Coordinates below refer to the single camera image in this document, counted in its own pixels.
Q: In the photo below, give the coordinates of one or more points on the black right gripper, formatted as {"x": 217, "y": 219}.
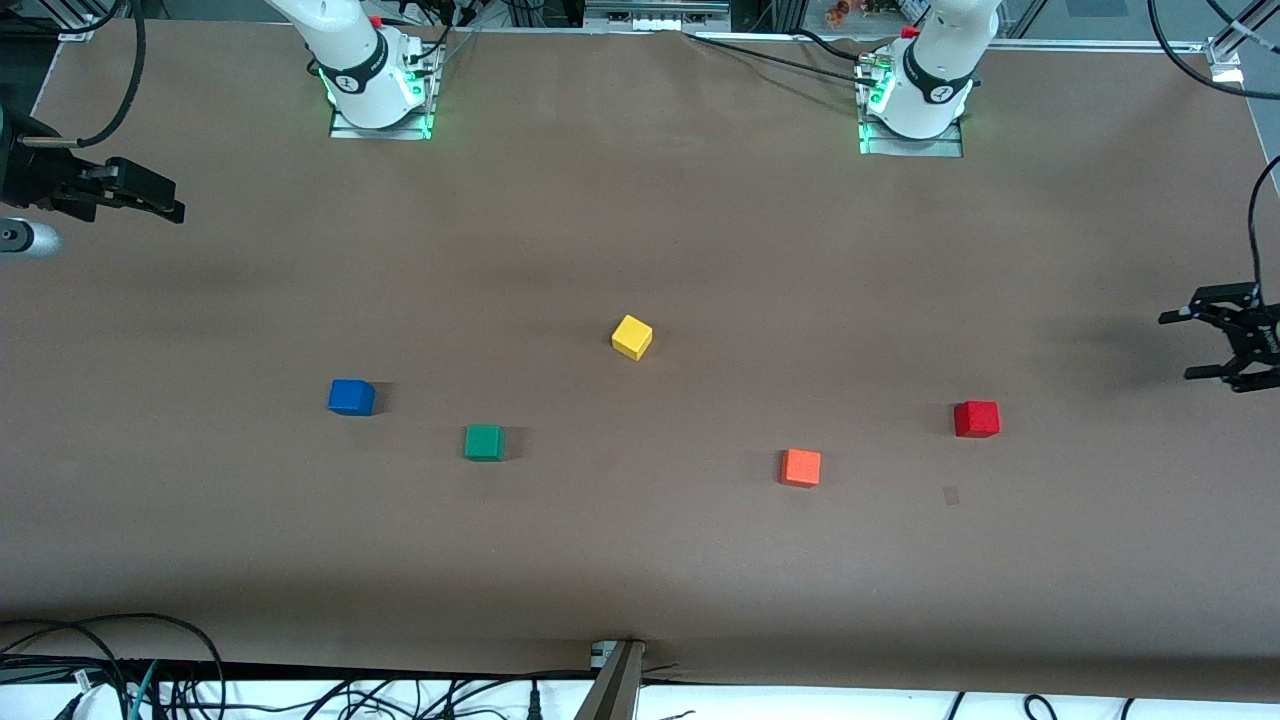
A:
{"x": 32, "y": 178}

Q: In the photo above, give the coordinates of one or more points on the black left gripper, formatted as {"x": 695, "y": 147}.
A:
{"x": 1262, "y": 335}

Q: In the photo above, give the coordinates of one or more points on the red cube block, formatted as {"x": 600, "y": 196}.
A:
{"x": 976, "y": 418}

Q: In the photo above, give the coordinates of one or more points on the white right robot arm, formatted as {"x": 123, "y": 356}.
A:
{"x": 350, "y": 50}

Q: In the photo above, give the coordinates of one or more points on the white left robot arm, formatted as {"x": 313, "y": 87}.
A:
{"x": 935, "y": 70}

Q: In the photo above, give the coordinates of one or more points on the blue cube block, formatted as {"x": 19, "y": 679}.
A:
{"x": 351, "y": 397}

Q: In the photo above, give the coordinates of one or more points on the green cube block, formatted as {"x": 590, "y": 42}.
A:
{"x": 484, "y": 442}

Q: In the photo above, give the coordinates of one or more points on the orange cube block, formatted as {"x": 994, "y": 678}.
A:
{"x": 800, "y": 467}

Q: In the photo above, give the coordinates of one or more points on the yellow cube block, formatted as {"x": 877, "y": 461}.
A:
{"x": 631, "y": 336}

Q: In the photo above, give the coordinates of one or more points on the white power strip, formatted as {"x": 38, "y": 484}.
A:
{"x": 655, "y": 12}

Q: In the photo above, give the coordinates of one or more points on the aluminium frame profile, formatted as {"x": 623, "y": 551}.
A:
{"x": 1228, "y": 55}
{"x": 90, "y": 20}

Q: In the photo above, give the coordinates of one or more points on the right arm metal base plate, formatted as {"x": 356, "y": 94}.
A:
{"x": 380, "y": 133}

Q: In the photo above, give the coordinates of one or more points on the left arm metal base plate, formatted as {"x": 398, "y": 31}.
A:
{"x": 910, "y": 148}

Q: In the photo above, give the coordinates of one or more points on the small metal clamp bracket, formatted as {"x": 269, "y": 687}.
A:
{"x": 601, "y": 655}

